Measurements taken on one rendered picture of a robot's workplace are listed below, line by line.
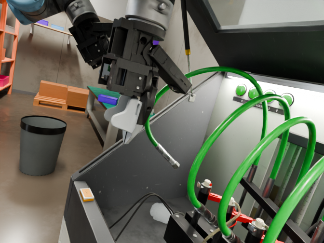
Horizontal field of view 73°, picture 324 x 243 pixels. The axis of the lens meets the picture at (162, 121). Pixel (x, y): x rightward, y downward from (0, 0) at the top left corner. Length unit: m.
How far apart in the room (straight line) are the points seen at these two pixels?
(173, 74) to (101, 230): 0.42
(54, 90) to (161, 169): 5.29
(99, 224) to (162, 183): 0.42
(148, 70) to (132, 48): 0.04
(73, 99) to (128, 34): 5.26
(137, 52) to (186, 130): 0.59
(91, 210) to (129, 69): 0.44
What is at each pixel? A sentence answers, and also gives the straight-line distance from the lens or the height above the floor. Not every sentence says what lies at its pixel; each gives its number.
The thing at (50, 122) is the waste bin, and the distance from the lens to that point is 2.90.
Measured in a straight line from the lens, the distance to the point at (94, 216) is 0.66.
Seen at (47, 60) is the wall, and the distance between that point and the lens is 6.65.
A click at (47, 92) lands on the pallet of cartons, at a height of 0.26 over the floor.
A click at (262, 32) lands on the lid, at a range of 0.77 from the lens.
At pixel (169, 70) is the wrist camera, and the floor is 1.36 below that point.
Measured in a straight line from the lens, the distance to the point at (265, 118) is 0.72.
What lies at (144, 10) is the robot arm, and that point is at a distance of 0.37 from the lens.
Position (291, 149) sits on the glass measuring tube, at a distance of 0.77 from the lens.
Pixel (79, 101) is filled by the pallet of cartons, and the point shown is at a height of 0.29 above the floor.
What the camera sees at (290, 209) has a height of 1.22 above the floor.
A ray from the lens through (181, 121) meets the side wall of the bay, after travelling 0.89.
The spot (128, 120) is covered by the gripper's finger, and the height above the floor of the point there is 1.26.
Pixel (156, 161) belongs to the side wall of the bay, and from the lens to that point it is 0.90.
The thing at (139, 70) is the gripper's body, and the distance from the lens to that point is 0.36.
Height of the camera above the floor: 1.35
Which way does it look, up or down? 11 degrees down
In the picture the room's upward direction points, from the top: 15 degrees clockwise
